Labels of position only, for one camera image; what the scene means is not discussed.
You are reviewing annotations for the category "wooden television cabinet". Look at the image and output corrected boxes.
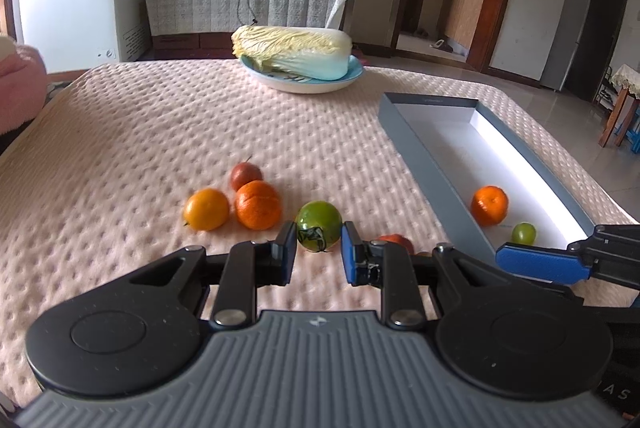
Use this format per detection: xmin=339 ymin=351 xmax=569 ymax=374
xmin=150 ymin=30 xmax=346 ymax=59

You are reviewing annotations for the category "red tomato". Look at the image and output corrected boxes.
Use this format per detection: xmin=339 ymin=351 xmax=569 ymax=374
xmin=377 ymin=234 xmax=416 ymax=256

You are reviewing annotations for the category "pink cushion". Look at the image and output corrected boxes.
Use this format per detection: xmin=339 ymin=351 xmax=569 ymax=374
xmin=0 ymin=35 xmax=48 ymax=143

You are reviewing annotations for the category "yellow orange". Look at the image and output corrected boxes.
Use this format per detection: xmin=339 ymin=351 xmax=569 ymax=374
xmin=183 ymin=189 xmax=231 ymax=231

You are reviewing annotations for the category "napa cabbage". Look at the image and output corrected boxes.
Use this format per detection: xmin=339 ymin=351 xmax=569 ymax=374
xmin=231 ymin=24 xmax=353 ymax=81

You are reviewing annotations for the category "white lace cloth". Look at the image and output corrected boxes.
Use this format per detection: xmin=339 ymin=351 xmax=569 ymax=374
xmin=144 ymin=0 xmax=351 ymax=37

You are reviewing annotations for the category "small green fruit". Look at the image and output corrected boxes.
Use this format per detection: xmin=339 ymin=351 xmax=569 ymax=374
xmin=511 ymin=222 xmax=537 ymax=245

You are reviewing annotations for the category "green tomato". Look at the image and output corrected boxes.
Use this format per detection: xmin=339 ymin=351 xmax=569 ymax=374
xmin=295 ymin=201 xmax=344 ymax=253

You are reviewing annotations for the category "orange tangerine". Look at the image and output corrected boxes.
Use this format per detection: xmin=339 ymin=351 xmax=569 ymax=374
xmin=471 ymin=186 xmax=509 ymax=227
xmin=235 ymin=180 xmax=282 ymax=231

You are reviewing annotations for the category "dark red passion fruit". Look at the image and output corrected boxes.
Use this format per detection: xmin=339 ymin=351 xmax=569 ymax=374
xmin=230 ymin=162 xmax=264 ymax=193

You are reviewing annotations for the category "grey refrigerator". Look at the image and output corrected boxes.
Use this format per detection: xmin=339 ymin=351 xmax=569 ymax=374
xmin=540 ymin=0 xmax=596 ymax=91

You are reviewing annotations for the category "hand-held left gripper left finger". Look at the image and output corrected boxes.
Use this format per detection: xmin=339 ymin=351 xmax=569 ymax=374
xmin=131 ymin=222 xmax=298 ymax=328

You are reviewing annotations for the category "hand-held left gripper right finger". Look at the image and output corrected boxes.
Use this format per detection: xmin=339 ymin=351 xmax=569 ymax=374
xmin=341 ymin=222 xmax=583 ymax=328

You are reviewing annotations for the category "white chest freezer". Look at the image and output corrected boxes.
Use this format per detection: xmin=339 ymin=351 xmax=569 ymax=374
xmin=17 ymin=0 xmax=151 ymax=73

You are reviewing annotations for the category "grey cardboard box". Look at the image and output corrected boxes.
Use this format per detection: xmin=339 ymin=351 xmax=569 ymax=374
xmin=377 ymin=92 xmax=598 ymax=266

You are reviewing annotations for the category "wooden side table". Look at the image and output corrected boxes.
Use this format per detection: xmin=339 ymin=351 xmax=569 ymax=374
xmin=597 ymin=65 xmax=640 ymax=149

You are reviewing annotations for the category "light blue plate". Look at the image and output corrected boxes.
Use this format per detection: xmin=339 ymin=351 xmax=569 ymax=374
xmin=240 ymin=54 xmax=365 ymax=94

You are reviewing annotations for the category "wooden kitchen cabinet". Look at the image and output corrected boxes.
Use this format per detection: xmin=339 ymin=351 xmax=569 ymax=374
xmin=442 ymin=0 xmax=488 ymax=53

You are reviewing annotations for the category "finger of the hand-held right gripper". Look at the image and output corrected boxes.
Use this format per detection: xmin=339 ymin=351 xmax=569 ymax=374
xmin=496 ymin=224 xmax=640 ymax=293

